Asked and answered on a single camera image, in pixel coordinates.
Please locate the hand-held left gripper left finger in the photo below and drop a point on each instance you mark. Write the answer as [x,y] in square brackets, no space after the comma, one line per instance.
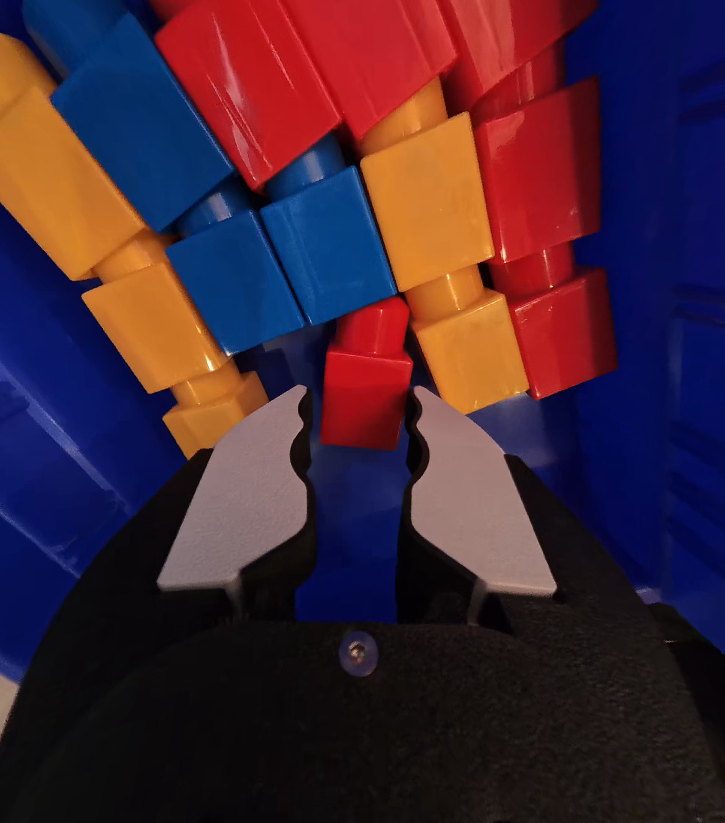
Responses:
[240,508]

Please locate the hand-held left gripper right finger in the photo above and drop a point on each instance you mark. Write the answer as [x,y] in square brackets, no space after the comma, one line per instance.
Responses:
[475,514]

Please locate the red mega block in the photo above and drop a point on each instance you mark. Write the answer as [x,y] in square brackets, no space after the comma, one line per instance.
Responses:
[362,392]

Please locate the blue plastic bin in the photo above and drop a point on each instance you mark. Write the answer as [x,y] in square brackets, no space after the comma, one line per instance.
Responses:
[658,386]

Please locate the pile of coloured toy bricks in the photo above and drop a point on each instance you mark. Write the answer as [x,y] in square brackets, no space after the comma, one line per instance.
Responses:
[272,161]

